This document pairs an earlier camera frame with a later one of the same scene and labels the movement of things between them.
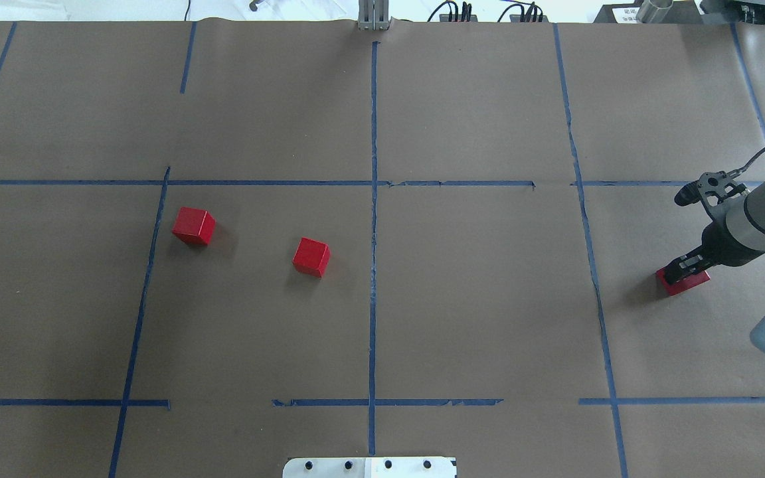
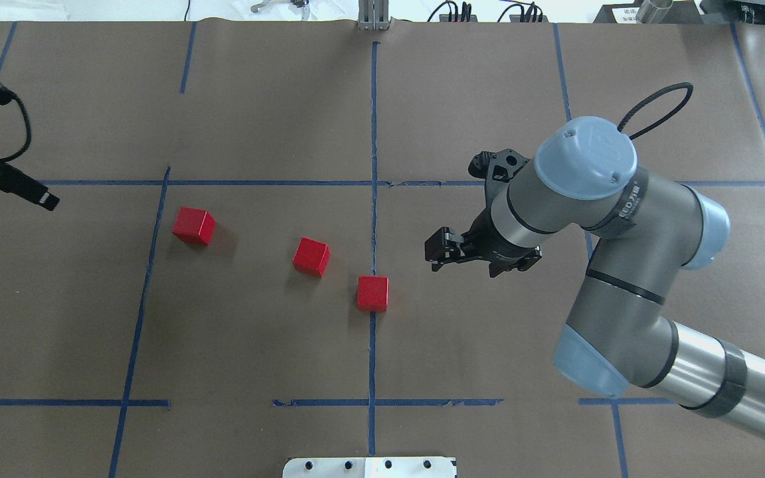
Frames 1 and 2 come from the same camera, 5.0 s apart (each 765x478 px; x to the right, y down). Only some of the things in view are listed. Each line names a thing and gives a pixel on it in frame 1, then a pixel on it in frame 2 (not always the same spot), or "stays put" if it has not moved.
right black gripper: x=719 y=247 -> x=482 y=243
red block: x=311 y=257 stays put
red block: x=194 y=226 stays put
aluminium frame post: x=373 y=14 stays put
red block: x=689 y=281 -> x=372 y=293
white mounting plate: x=370 y=467 stays put
